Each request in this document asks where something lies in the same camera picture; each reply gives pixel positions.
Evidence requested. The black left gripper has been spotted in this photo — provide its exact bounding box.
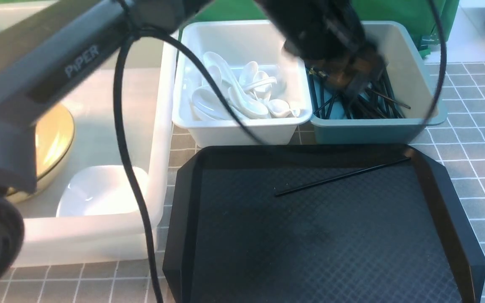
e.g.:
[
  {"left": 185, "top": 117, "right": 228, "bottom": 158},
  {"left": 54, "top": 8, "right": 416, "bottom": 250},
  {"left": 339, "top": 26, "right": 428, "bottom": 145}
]
[{"left": 256, "top": 0, "right": 386, "bottom": 99}]

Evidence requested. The black chopstick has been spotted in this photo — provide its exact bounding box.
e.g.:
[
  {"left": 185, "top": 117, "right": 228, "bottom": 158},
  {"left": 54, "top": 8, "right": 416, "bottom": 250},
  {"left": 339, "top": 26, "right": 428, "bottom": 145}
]
[{"left": 274, "top": 157, "right": 411, "bottom": 197}]

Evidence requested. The yellow-green noodle bowl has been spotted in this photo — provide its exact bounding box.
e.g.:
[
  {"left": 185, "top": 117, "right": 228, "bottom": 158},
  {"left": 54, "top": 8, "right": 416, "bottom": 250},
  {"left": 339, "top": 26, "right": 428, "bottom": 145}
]
[{"left": 6, "top": 104, "right": 76, "bottom": 205}]

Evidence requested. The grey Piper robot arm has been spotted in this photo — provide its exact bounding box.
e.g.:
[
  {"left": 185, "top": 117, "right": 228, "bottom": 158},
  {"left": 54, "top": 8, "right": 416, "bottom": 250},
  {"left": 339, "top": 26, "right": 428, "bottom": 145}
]
[{"left": 0, "top": 0, "right": 385, "bottom": 278}]

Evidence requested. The pile of black chopsticks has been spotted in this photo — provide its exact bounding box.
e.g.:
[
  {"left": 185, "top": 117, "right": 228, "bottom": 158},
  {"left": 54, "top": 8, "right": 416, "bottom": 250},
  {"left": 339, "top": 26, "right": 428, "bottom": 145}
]
[{"left": 306, "top": 69, "right": 410, "bottom": 120}]

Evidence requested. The small white plastic bin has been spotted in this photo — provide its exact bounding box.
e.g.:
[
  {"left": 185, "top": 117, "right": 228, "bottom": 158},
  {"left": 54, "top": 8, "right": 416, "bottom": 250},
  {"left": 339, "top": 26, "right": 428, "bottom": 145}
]
[{"left": 173, "top": 20, "right": 312, "bottom": 148}]

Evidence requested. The blue plastic bin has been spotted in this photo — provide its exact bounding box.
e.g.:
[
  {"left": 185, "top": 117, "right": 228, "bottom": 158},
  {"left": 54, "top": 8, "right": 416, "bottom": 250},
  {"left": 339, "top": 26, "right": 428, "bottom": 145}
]
[{"left": 311, "top": 21, "right": 434, "bottom": 144}]

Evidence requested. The pile of white spoons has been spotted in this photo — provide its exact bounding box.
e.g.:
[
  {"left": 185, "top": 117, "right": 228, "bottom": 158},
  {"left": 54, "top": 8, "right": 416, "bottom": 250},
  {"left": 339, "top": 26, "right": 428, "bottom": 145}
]
[{"left": 189, "top": 52, "right": 302, "bottom": 121}]

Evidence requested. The black plastic serving tray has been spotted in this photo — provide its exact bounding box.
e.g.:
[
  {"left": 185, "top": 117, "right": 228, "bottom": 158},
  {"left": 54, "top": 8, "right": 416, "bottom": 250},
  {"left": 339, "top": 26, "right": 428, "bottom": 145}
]
[{"left": 163, "top": 144, "right": 485, "bottom": 303}]

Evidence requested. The white dish in tub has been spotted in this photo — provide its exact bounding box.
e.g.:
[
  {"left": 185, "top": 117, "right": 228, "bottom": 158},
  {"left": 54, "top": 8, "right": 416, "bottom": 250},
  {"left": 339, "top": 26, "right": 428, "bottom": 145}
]
[{"left": 56, "top": 165, "right": 139, "bottom": 217}]

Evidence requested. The large white plastic tub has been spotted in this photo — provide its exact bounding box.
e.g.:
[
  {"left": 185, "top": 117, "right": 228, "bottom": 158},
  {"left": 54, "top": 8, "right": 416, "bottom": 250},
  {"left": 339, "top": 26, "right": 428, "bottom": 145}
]
[{"left": 0, "top": 1, "right": 177, "bottom": 267}]

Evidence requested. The black cable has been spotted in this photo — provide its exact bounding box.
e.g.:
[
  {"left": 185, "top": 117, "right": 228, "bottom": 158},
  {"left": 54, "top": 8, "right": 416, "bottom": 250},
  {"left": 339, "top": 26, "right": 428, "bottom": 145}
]
[{"left": 112, "top": 0, "right": 448, "bottom": 303}]

